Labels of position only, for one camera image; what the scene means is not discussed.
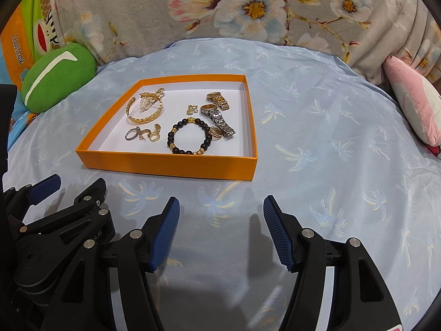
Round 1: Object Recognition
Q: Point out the pearl gold brooch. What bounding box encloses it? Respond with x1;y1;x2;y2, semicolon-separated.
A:
139;87;165;111

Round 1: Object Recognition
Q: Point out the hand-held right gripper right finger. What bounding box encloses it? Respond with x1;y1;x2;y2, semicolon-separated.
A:
263;195;404;331

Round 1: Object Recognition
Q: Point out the pink pillow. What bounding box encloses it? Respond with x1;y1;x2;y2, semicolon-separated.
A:
382;55;441;159

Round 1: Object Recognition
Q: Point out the silver wristwatch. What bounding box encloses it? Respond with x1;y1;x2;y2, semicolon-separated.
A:
200;103;236;138

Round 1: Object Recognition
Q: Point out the cartoon printed cushion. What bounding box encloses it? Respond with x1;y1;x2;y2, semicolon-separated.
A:
0;0;74;145

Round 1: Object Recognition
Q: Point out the gold twisted bangle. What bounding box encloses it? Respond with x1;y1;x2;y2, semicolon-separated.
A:
126;92;164;125

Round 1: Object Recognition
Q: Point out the grey floral blanket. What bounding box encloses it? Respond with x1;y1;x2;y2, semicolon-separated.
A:
48;0;441;87

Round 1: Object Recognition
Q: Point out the light blue palm print sheet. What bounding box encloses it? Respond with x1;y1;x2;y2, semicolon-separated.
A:
0;37;441;331

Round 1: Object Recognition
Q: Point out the orange shallow box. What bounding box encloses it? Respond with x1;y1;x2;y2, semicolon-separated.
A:
75;74;258;182

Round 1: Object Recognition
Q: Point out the gold wristwatch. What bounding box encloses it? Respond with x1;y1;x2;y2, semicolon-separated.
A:
206;90;231;111

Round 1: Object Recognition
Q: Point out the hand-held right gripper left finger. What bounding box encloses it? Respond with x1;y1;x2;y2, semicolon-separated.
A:
39;196;181;331

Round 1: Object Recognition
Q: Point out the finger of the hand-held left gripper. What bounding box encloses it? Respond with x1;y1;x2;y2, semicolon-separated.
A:
19;178;113;237
3;175;62;220

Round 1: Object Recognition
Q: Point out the green pillow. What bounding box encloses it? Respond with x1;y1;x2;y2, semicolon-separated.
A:
21;42;97;114

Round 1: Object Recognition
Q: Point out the dark beaded bracelet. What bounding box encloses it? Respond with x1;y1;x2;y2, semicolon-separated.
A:
167;118;213;156

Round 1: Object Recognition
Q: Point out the gold hoop earring with disc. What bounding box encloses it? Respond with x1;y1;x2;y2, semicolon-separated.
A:
147;122;162;143

